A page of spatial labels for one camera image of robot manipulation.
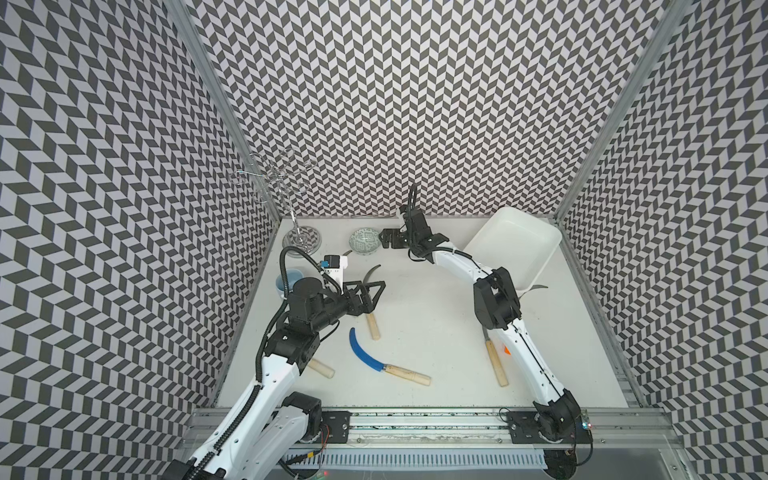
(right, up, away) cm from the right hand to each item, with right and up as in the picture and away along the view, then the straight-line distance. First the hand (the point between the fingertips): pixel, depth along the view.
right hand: (393, 234), depth 106 cm
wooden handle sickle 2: (-6, -26, -14) cm, 30 cm away
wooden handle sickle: (-16, -6, 0) cm, 18 cm away
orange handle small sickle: (+27, -27, -39) cm, 55 cm away
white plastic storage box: (+44, -2, -3) cm, 44 cm away
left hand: (-4, -14, -32) cm, 35 cm away
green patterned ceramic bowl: (-11, -2, +6) cm, 12 cm away
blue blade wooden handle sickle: (+4, -39, -25) cm, 46 cm away
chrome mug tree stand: (-35, -2, +5) cm, 36 cm away
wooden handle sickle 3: (+31, -40, -25) cm, 57 cm away
